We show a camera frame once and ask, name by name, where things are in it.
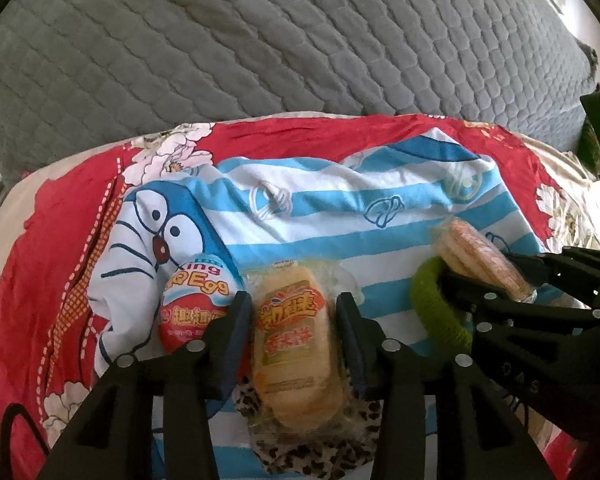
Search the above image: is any green fuzzy scrunchie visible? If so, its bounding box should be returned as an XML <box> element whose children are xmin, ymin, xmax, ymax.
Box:
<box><xmin>410</xmin><ymin>257</ymin><xmax>472</xmax><ymax>359</ymax></box>

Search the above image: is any leopard print scrunchie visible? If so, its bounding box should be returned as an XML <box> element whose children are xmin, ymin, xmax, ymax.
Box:
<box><xmin>232</xmin><ymin>378</ymin><xmax>382</xmax><ymax>479</ymax></box>

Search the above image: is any red floral quilt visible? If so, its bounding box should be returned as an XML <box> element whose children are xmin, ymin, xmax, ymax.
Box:
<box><xmin>0</xmin><ymin>114</ymin><xmax>600</xmax><ymax>479</ymax></box>

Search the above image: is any pink packaged rice cracker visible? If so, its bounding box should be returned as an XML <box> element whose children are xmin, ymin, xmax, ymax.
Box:
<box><xmin>431</xmin><ymin>217</ymin><xmax>536</xmax><ymax>302</ymax></box>

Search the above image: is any yellow packaged rice cracker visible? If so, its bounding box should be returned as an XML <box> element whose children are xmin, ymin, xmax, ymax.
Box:
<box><xmin>245</xmin><ymin>259</ymin><xmax>363</xmax><ymax>439</ymax></box>

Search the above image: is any blue striped Doraemon cloth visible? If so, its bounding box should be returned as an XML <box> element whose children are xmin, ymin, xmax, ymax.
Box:
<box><xmin>87</xmin><ymin>140</ymin><xmax>541</xmax><ymax>375</ymax></box>

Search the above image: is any red surprise egg toy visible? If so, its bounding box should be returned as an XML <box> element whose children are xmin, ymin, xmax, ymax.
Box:
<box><xmin>158</xmin><ymin>254</ymin><xmax>240</xmax><ymax>354</ymax></box>

